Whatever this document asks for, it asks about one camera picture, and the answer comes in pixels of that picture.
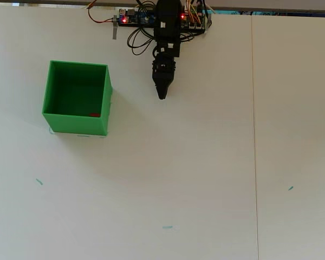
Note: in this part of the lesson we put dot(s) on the circuit board with jumper sockets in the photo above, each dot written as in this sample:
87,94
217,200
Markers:
191,20

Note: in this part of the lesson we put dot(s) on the grey tape strip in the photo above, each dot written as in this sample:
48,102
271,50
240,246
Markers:
114,29

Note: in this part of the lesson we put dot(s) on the red block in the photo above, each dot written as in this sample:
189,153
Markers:
94,115

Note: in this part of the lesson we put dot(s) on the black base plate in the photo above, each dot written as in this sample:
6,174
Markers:
130,26

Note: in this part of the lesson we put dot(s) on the blue circuit board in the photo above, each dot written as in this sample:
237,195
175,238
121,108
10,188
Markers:
136,16

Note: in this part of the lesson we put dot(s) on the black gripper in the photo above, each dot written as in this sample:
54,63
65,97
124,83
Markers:
165,50

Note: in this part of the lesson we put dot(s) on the green plastic bin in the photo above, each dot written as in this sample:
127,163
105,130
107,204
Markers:
75,125

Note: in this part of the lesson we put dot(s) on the clear tape piece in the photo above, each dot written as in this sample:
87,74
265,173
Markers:
52,132
103,136

